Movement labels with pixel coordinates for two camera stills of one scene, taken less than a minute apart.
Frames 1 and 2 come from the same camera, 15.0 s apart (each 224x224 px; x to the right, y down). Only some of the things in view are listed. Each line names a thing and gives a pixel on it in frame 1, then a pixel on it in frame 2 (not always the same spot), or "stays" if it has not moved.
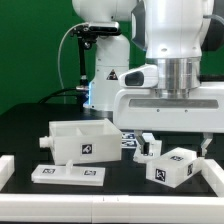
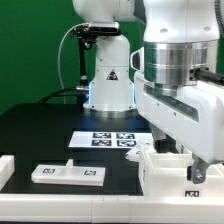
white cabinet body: (83, 141) → (165, 174)
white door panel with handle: (68, 174) stays
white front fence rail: (107, 208) stays
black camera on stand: (87, 34) stays
